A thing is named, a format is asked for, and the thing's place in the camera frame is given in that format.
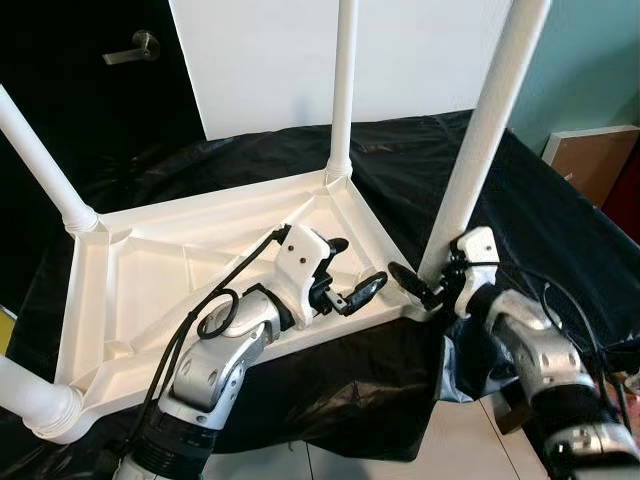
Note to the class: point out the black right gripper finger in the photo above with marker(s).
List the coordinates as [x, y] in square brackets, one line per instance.
[412, 284]

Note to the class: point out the white plastic table leg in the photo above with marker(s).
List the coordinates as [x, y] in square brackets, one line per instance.
[490, 110]
[342, 80]
[35, 400]
[40, 160]

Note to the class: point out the white plastic table top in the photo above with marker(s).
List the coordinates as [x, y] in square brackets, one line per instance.
[140, 290]

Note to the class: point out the black plastic table cover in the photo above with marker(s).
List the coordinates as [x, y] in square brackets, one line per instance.
[545, 220]

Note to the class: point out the brown wooden board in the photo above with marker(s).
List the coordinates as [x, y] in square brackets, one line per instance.
[592, 162]

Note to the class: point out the dark red fabric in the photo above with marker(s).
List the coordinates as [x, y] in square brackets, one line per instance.
[625, 200]

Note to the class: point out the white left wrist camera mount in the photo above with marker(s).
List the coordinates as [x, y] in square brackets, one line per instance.
[300, 260]

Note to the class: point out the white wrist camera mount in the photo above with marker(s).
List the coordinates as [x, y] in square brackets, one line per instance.
[300, 260]
[475, 250]

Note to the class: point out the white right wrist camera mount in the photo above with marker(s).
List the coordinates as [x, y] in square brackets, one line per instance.
[475, 250]

